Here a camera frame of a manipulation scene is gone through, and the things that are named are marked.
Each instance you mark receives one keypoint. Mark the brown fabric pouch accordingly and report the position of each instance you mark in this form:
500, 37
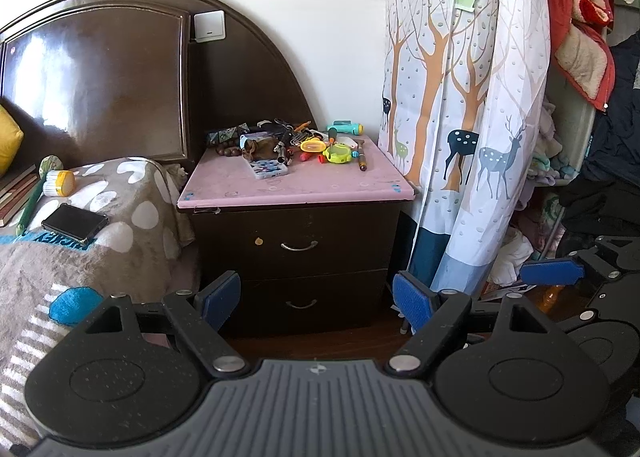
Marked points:
260, 146

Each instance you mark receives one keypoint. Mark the dark nightstand with pink top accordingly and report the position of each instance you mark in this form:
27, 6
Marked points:
300, 187

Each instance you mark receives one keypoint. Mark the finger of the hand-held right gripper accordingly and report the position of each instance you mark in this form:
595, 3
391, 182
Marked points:
550, 272

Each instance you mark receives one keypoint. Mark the red fleece jacket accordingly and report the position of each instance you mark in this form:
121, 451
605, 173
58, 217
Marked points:
575, 37

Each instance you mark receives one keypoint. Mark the black phone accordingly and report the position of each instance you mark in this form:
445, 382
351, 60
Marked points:
74, 223

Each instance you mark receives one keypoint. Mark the dark blue clothing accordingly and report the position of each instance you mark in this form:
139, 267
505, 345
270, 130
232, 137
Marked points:
617, 112

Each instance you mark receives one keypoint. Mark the green massage stick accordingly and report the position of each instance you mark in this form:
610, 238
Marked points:
49, 164

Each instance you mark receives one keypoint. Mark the white wall switch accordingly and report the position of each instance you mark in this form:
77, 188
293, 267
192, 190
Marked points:
209, 26

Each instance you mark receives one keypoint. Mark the white cloth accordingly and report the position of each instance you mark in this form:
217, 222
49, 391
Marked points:
510, 257

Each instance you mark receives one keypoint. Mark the dark wooden headboard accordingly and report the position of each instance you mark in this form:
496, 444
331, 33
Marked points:
100, 77

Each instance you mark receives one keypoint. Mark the teal toy flashlight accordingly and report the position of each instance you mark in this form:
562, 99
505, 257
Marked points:
346, 127

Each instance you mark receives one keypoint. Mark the pile of pale clothes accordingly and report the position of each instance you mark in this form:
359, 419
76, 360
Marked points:
545, 147

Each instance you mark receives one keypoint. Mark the white yellow jar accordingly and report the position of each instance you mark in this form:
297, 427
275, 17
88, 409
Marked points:
59, 183

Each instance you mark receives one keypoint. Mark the black clothing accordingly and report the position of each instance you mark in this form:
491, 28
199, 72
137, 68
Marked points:
600, 204

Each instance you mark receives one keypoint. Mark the green tag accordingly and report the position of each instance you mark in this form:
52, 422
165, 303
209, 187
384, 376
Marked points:
466, 0

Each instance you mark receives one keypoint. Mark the deer print wardrobe cover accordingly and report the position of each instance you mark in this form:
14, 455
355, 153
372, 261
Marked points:
440, 87

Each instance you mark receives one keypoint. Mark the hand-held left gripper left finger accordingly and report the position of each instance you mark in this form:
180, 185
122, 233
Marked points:
220, 301

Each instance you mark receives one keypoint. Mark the yellow pillow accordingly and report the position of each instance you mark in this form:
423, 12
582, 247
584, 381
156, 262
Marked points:
7, 139

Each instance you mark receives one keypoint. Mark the grey spotted blanket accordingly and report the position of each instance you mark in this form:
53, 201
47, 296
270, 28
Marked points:
115, 217

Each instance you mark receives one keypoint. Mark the patterned paper box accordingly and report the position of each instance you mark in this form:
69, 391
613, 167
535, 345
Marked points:
227, 133

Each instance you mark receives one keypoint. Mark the orange bottle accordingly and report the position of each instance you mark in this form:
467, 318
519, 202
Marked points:
550, 298

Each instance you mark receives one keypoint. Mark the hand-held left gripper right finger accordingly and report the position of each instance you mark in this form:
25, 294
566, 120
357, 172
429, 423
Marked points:
410, 302

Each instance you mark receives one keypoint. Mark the yellow green plastic toy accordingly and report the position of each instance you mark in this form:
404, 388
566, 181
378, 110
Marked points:
336, 152

